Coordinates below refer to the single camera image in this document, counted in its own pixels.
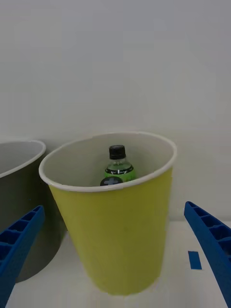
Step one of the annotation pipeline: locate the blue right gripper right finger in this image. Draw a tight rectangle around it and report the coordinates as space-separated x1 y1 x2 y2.
184 201 231 308

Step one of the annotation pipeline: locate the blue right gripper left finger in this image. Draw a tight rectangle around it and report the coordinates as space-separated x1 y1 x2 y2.
0 205 46 308

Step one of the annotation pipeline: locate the green label plastic bottle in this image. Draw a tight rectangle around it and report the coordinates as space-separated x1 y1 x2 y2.
104 144 137 183

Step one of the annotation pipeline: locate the grey plastic waste bin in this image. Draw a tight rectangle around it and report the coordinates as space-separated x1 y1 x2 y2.
0 139 67 283

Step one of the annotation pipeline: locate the yellow-green plastic waste bin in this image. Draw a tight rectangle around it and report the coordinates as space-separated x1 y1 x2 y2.
38 131 178 296

